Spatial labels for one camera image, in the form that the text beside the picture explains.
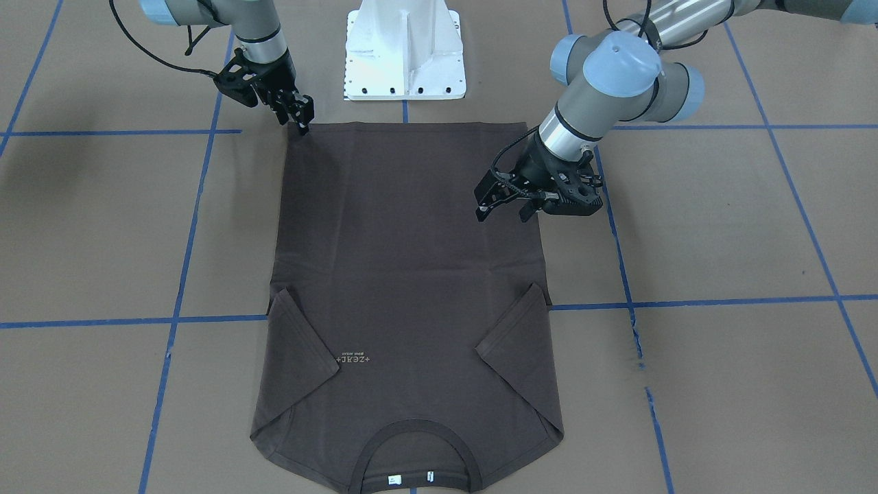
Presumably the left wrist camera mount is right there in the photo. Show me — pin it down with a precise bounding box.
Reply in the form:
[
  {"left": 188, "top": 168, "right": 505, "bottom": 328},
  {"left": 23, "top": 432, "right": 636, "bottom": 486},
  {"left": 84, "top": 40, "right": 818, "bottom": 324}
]
[{"left": 515, "top": 150, "right": 604, "bottom": 222}]

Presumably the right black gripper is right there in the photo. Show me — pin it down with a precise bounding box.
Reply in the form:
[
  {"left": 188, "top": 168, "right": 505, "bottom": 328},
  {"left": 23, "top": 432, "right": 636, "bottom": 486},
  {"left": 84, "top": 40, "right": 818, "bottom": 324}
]
[{"left": 239, "top": 49, "right": 316, "bottom": 137}]

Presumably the brown t-shirt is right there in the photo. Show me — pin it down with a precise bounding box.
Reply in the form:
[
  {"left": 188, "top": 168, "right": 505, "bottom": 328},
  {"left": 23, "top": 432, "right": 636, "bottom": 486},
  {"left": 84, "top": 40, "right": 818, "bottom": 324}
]
[{"left": 250, "top": 123, "right": 564, "bottom": 493}]

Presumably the white column base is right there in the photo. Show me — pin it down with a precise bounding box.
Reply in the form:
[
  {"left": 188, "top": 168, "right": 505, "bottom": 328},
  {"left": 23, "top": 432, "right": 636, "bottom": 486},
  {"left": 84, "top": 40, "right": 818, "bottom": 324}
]
[{"left": 343, "top": 1, "right": 467, "bottom": 101}]

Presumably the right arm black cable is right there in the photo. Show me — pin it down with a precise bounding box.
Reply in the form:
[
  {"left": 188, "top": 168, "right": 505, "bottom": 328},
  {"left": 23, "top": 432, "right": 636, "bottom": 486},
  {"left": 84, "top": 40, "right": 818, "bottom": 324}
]
[{"left": 108, "top": 0, "right": 227, "bottom": 76}]

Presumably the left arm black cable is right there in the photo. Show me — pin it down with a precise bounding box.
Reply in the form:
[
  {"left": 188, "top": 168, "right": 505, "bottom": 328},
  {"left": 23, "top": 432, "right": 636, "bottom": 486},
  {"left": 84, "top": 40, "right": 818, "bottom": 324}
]
[{"left": 491, "top": 0, "right": 663, "bottom": 179}]

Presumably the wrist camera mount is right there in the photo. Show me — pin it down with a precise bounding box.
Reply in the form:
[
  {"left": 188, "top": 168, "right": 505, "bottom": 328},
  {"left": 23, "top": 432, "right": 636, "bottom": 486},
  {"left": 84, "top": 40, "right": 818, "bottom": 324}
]
[
  {"left": 211, "top": 47, "right": 260, "bottom": 108},
  {"left": 515, "top": 150, "right": 604, "bottom": 222}
]

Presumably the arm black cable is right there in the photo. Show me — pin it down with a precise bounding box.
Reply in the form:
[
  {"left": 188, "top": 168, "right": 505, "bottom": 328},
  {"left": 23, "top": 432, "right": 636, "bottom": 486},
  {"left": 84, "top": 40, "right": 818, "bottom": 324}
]
[
  {"left": 491, "top": 0, "right": 663, "bottom": 179},
  {"left": 108, "top": 0, "right": 227, "bottom": 76}
]

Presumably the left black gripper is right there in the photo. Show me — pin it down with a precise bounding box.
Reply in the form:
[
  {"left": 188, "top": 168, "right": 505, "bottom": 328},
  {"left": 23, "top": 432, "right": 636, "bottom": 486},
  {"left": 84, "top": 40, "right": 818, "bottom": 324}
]
[{"left": 475, "top": 134, "right": 597, "bottom": 222}]

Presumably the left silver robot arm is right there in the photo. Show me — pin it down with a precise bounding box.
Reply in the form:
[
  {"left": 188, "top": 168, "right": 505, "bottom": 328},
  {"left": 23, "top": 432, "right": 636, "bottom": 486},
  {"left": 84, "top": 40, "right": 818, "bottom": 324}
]
[{"left": 474, "top": 1, "right": 876, "bottom": 222}]

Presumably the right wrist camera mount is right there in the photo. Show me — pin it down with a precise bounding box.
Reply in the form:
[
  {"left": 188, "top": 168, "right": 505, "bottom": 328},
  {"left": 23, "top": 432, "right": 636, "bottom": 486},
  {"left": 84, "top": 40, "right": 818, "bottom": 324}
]
[{"left": 211, "top": 47, "right": 260, "bottom": 108}]

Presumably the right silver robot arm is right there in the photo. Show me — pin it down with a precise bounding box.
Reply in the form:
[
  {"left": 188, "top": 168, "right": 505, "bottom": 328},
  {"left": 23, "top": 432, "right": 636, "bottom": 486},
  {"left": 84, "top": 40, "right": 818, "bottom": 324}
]
[{"left": 140, "top": 1, "right": 314, "bottom": 135}]

